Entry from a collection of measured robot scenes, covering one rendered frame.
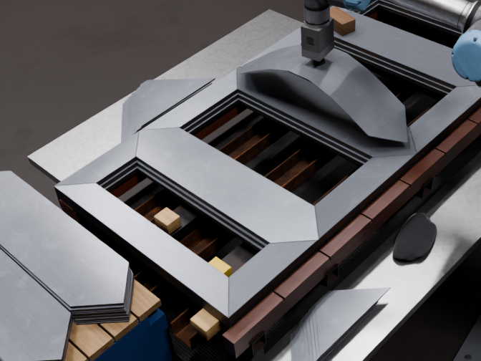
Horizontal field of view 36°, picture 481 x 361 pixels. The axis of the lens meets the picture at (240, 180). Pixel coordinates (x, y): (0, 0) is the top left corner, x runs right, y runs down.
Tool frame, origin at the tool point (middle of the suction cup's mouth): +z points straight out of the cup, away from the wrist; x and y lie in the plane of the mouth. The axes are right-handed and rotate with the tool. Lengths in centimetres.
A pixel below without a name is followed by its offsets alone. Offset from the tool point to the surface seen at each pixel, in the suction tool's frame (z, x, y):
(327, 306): 30, 38, 58
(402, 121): 10.6, 29.0, 0.0
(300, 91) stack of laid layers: 15.8, -10.0, -4.3
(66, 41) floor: 101, -229, -78
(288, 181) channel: 29.3, 2.1, 22.6
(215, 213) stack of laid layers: 17, -1, 55
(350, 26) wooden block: 12.8, -13.4, -43.1
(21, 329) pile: 17, -17, 112
